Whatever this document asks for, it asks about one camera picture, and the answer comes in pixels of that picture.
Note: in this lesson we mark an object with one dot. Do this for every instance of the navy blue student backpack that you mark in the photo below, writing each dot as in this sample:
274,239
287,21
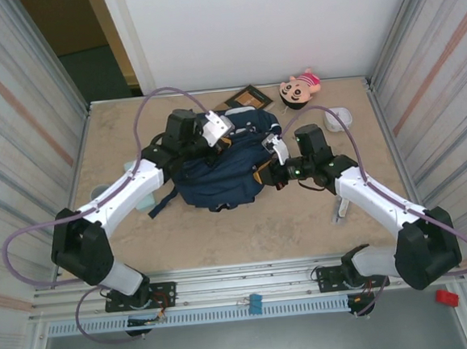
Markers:
226,179

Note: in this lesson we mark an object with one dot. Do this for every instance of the brown hardcover book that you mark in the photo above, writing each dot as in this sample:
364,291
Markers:
248,98

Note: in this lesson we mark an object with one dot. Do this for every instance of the light blue pencil box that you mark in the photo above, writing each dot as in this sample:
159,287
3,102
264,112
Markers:
144,203

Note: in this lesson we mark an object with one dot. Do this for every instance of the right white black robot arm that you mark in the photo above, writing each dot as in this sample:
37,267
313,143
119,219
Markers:
377,199

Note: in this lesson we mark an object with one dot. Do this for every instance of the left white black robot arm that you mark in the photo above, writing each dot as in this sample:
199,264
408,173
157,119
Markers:
117,191

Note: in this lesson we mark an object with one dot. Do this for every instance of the small white box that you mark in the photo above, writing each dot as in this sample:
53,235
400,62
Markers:
340,119

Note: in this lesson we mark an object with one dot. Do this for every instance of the plush doll with pink shirt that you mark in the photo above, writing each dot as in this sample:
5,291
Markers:
297,90

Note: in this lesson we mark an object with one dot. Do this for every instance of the grey plastic cup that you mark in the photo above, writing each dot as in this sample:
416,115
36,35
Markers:
97,192

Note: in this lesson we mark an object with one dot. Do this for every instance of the blue binder clip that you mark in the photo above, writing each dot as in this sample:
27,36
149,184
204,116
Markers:
256,304

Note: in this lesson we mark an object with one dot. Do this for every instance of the brown wooden door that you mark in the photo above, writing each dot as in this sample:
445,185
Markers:
72,21

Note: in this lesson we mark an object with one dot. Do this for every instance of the red plastic block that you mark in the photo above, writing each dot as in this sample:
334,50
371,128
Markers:
446,298

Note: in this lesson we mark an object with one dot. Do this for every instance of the aluminium frame rail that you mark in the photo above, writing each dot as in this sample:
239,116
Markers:
246,280

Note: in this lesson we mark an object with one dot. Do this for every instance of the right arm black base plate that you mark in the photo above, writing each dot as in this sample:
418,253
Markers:
328,278

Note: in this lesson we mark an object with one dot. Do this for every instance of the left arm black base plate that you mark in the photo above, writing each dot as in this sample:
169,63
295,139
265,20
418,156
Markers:
166,295

